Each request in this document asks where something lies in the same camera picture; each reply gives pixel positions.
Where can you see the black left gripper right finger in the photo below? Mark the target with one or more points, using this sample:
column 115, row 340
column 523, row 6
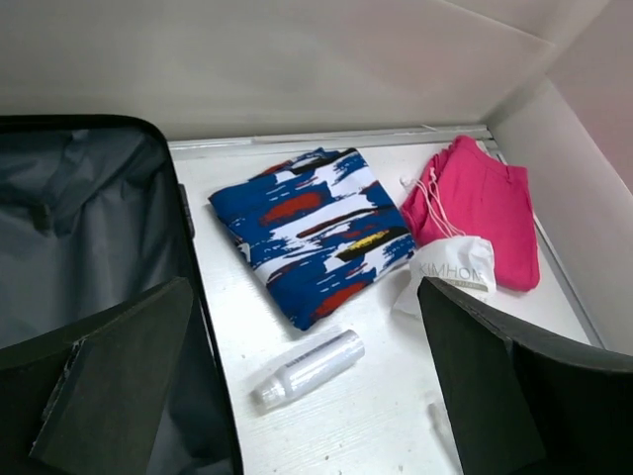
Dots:
column 521, row 399

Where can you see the grey hard-shell suitcase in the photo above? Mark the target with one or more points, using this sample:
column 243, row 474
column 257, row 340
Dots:
column 93, row 215

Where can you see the white plastic bottle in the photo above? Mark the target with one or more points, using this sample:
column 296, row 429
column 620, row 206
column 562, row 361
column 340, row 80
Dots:
column 300, row 376

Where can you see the pink cloth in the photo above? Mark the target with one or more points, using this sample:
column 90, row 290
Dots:
column 464, row 190

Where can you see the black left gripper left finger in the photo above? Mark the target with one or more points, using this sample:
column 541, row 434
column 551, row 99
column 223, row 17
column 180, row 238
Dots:
column 87, row 398

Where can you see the blue patterned cloth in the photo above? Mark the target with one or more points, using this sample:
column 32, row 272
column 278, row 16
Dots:
column 315, row 230

